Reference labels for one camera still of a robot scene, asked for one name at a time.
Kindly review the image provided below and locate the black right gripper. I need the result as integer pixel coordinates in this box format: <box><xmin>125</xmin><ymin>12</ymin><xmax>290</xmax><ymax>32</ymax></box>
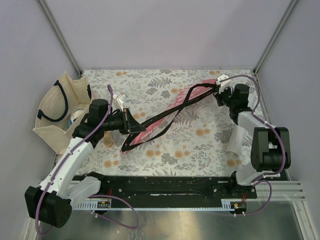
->
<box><xmin>212</xmin><ymin>84</ymin><xmax>236</xmax><ymax>108</ymax></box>

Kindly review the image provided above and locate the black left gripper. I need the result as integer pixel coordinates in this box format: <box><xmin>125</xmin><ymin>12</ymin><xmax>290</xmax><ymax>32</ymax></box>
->
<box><xmin>101</xmin><ymin>107</ymin><xmax>147</xmax><ymax>135</ymax></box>

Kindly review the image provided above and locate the pink racket cover bag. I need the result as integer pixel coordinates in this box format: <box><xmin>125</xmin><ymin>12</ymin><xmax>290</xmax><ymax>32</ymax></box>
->
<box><xmin>121</xmin><ymin>79</ymin><xmax>219</xmax><ymax>154</ymax></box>

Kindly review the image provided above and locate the white shuttlecock tube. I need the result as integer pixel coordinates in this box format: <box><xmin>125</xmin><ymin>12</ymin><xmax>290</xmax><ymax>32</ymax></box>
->
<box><xmin>225</xmin><ymin>86</ymin><xmax>256</xmax><ymax>159</ymax></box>

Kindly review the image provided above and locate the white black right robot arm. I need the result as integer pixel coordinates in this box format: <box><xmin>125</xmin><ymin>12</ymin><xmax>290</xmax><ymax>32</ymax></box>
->
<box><xmin>214</xmin><ymin>84</ymin><xmax>291</xmax><ymax>198</ymax></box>

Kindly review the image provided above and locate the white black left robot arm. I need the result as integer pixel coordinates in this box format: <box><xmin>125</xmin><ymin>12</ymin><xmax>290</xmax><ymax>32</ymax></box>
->
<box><xmin>24</xmin><ymin>99</ymin><xmax>146</xmax><ymax>228</ymax></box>

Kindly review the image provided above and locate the peach drink bottle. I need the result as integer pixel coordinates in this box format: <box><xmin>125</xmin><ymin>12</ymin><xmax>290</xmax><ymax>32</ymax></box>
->
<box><xmin>102</xmin><ymin>131</ymin><xmax>114</xmax><ymax>147</ymax></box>

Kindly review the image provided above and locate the floral table mat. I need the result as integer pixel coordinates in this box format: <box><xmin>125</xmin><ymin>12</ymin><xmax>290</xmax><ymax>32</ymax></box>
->
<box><xmin>77</xmin><ymin>69</ymin><xmax>256</xmax><ymax>177</ymax></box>

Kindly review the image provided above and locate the white blue item in tote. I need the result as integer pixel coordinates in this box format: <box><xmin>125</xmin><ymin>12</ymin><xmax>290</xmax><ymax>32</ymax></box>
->
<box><xmin>65</xmin><ymin>108</ymin><xmax>85</xmax><ymax>130</ymax></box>

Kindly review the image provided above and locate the cream canvas tote bag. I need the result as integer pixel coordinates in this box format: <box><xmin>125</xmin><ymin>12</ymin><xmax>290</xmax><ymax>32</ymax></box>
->
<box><xmin>33</xmin><ymin>73</ymin><xmax>96</xmax><ymax>155</ymax></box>

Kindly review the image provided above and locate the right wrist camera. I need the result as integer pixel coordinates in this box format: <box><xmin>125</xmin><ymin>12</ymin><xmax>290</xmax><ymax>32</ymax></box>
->
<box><xmin>215</xmin><ymin>74</ymin><xmax>231</xmax><ymax>94</ymax></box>

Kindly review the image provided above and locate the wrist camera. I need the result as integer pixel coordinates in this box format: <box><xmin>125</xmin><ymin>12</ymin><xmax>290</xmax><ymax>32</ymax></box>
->
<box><xmin>215</xmin><ymin>74</ymin><xmax>231</xmax><ymax>94</ymax></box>
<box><xmin>112</xmin><ymin>93</ymin><xmax>128</xmax><ymax>111</ymax></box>

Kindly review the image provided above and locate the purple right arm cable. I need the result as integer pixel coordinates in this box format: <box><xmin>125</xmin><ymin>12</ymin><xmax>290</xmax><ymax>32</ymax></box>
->
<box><xmin>227</xmin><ymin>74</ymin><xmax>288</xmax><ymax>187</ymax></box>

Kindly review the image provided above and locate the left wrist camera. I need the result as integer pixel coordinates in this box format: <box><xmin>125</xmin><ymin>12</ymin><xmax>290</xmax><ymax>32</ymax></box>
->
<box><xmin>112</xmin><ymin>93</ymin><xmax>128</xmax><ymax>111</ymax></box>

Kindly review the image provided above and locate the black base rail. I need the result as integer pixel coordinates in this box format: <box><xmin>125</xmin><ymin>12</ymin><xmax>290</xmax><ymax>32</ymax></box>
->
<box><xmin>88</xmin><ymin>172</ymin><xmax>257</xmax><ymax>209</ymax></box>

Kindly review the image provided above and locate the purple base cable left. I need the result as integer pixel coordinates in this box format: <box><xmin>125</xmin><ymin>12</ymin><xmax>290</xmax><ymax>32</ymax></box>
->
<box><xmin>89</xmin><ymin>194</ymin><xmax>141</xmax><ymax>230</ymax></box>

